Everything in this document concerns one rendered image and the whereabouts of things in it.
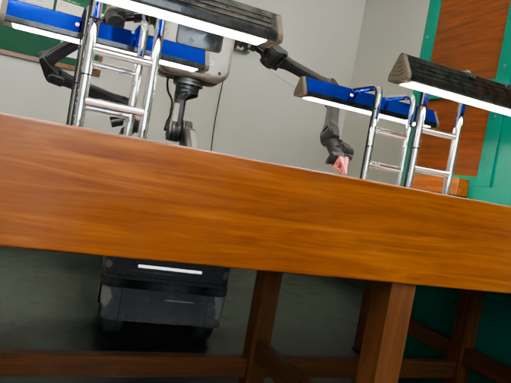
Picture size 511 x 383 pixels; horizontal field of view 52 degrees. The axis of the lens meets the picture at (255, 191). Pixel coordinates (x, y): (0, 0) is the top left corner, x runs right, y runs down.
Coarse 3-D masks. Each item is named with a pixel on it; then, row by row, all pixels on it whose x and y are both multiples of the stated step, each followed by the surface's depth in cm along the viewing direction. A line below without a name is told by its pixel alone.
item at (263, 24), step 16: (128, 0) 104; (144, 0) 105; (160, 0) 106; (176, 0) 107; (192, 0) 110; (208, 0) 112; (224, 0) 114; (192, 16) 109; (208, 16) 110; (224, 16) 111; (240, 16) 114; (256, 16) 116; (272, 16) 118; (240, 32) 114; (256, 32) 114; (272, 32) 116
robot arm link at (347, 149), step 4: (332, 128) 228; (336, 128) 230; (332, 132) 226; (336, 132) 228; (332, 136) 226; (336, 136) 227; (320, 140) 233; (340, 140) 229; (324, 144) 230; (344, 144) 228; (348, 144) 232; (344, 148) 226; (348, 148) 227; (352, 148) 229; (344, 152) 226; (348, 152) 227; (352, 152) 228; (352, 156) 229
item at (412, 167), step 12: (468, 72) 141; (504, 84) 148; (420, 108) 157; (420, 120) 157; (456, 120) 163; (420, 132) 157; (432, 132) 159; (444, 132) 161; (456, 132) 163; (420, 144) 158; (456, 144) 163; (456, 156) 164; (408, 168) 158; (420, 168) 159; (432, 168) 162; (408, 180) 158; (444, 180) 165; (444, 192) 164
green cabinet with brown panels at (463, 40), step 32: (448, 0) 238; (480, 0) 220; (448, 32) 235; (480, 32) 217; (448, 64) 232; (480, 64) 214; (416, 96) 247; (448, 128) 226; (480, 128) 209; (480, 160) 205
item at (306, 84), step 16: (304, 80) 184; (304, 96) 185; (320, 96) 185; (336, 96) 188; (352, 96) 191; (368, 96) 195; (384, 112) 196; (400, 112) 199; (416, 112) 203; (432, 112) 207
